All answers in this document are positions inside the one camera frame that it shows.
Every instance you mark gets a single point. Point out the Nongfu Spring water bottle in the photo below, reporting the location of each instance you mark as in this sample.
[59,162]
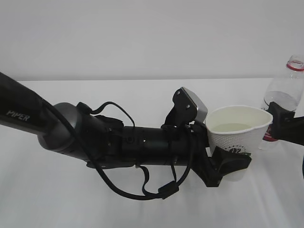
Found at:
[286,90]

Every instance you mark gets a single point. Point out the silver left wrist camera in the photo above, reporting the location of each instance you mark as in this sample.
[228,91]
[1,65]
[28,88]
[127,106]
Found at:
[187,108]

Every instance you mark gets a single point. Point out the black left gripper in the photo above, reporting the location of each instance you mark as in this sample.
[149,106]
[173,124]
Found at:
[188,145]

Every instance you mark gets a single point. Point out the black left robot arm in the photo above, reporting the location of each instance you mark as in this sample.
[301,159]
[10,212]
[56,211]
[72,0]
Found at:
[80,132]

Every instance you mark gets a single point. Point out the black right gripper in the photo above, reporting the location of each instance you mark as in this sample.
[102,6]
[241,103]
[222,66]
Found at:
[285,126]

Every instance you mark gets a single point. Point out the white paper coffee cup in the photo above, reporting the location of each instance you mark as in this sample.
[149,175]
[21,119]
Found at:
[238,128]

